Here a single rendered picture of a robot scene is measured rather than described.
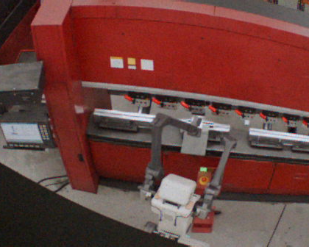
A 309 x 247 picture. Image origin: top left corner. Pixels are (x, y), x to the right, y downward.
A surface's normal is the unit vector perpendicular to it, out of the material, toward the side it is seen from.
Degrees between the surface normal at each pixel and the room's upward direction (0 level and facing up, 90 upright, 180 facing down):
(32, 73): 1
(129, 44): 90
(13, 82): 1
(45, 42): 90
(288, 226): 0
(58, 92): 90
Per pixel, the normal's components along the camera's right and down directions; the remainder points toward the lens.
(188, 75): -0.17, 0.82
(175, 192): -0.32, 0.18
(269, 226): -0.03, -0.56
